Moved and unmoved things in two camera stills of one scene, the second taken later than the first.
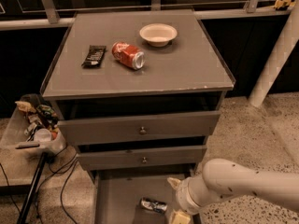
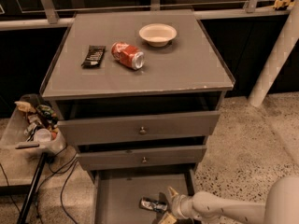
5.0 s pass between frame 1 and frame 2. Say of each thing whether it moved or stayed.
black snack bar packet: stayed
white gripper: moved
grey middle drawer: stayed
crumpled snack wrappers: stayed
